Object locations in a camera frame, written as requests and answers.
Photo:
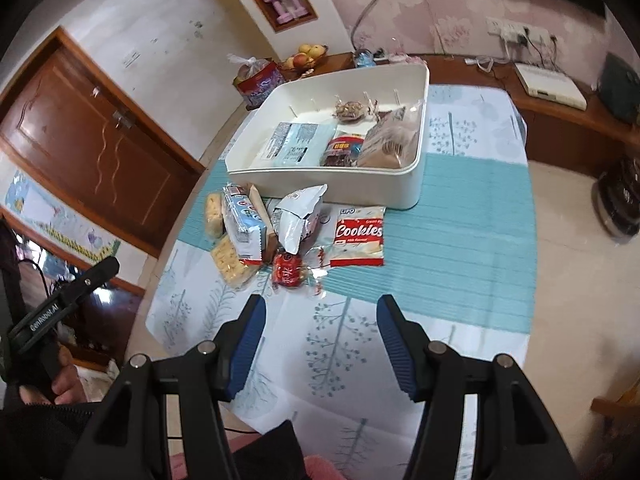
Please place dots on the brown wooden door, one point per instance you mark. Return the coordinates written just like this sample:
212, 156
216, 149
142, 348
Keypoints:
85, 145

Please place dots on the person's left hand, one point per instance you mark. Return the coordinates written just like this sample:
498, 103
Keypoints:
67, 375

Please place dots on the low wooden cabinet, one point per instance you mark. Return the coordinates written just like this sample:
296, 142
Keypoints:
560, 130

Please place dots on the white router box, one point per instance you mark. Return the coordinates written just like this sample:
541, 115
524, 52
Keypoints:
550, 85

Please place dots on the red gift bag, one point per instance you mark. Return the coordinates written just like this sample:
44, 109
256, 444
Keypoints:
257, 82

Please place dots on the black jacket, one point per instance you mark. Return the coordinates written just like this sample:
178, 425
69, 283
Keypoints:
267, 445

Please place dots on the red round snack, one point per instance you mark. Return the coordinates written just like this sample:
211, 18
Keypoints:
287, 270

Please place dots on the pink dumbbell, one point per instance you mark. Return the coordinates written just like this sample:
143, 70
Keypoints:
274, 5
293, 2

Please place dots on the clear red candy wrapper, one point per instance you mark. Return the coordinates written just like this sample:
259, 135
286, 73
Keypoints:
320, 260

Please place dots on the blue white snack packet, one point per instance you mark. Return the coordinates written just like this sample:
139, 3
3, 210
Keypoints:
242, 220

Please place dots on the pale bread roll packet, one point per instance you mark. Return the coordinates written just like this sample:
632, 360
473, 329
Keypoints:
214, 215

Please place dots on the black round appliance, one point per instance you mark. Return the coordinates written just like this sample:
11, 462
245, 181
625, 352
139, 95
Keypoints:
617, 200

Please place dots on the dark green bag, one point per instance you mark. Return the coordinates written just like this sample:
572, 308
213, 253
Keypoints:
622, 90

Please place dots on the white foil snack bag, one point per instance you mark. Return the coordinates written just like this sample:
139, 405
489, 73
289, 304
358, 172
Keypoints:
297, 215

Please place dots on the red white cookie packet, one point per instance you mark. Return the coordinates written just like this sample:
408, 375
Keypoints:
359, 235

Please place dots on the brown bread bag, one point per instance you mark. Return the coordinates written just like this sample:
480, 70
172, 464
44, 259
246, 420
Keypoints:
390, 142

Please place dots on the pale blue snack bag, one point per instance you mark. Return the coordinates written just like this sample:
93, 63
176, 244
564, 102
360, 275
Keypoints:
295, 145

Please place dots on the white power strip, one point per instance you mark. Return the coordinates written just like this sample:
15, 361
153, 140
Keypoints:
517, 30

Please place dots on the yellow square cracker packet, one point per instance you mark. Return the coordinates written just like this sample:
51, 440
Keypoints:
230, 260

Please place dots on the person's left forearm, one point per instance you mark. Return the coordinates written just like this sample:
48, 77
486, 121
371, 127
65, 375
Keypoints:
40, 435

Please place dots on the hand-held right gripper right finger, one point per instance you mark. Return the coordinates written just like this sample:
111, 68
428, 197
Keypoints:
395, 350

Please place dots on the yellow wooden stool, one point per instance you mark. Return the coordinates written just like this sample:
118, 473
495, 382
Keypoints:
617, 400

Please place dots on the colourful wall poster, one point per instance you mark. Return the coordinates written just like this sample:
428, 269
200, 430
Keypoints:
50, 225

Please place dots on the white storage box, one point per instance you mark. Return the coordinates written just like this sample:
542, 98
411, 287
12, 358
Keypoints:
325, 110

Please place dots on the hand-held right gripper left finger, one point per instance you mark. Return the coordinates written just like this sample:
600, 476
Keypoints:
247, 345

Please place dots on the fruit basket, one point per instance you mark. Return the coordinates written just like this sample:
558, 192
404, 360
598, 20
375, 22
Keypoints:
302, 60

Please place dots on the red brown snack packet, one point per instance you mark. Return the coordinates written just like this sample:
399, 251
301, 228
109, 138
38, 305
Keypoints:
342, 152

